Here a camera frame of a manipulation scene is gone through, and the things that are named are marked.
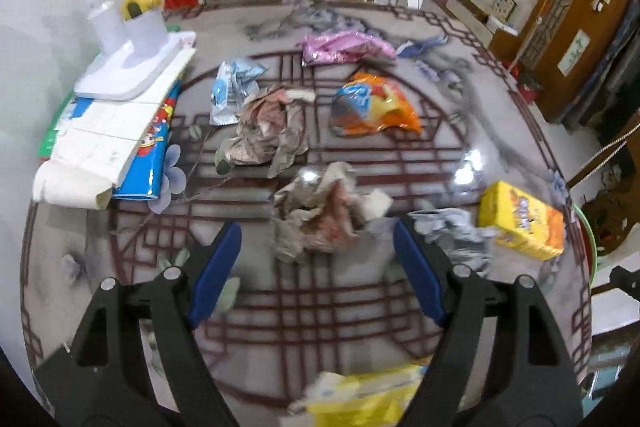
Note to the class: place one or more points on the pink snack bag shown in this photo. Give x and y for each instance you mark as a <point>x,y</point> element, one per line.
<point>345,47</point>

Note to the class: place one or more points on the brown paper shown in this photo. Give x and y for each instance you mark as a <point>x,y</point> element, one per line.
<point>320,212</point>
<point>270,132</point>

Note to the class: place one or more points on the blue picture book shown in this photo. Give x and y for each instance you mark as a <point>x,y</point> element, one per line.
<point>150,167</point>

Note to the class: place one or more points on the red mop bucket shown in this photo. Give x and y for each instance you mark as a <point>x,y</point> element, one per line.
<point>530,89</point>

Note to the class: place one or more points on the white cup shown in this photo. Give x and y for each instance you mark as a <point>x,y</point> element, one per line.
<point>147,37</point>

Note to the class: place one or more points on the green book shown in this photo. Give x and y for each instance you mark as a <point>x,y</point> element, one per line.
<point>50,142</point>

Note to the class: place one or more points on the white tray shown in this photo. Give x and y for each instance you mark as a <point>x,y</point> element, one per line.
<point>130,74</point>

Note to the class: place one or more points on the grey paper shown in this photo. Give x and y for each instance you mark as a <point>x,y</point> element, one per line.
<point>455,232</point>

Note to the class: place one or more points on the wooden television cabinet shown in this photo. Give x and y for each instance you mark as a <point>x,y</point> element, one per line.
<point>470,7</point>

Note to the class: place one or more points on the light blue foil wrapper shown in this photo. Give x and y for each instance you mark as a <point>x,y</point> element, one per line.
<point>230,87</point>

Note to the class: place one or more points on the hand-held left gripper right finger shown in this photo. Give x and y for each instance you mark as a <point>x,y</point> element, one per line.
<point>417,267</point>

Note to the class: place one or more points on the blue white strip wrapper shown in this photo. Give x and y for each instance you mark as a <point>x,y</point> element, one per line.
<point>422,47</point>

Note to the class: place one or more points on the carved wooden dining chair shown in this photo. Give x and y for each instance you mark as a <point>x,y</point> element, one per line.
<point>615,227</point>

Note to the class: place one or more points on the red bucket green rim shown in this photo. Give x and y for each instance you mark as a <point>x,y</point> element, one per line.
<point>586,247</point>

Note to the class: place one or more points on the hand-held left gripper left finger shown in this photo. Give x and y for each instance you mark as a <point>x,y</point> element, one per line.
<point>215,272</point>

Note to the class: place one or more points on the white plastic bottle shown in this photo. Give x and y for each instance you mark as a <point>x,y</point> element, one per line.
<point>107,32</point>

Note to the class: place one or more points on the yellow white packet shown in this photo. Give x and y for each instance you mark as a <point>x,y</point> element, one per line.
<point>360,402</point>

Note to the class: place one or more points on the framed puzzle picture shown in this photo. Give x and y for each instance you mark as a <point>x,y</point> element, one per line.
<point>504,4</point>

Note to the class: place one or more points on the yellow box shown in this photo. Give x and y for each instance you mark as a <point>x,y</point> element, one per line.
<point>520,217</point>

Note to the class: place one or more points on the orange snack bag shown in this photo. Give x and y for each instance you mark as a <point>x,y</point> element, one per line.
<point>380,107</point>

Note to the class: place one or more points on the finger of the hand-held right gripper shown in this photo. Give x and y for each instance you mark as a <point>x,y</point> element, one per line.
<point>627,284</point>

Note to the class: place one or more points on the short wall scroll painting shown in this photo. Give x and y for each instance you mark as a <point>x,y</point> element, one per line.
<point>574,53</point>

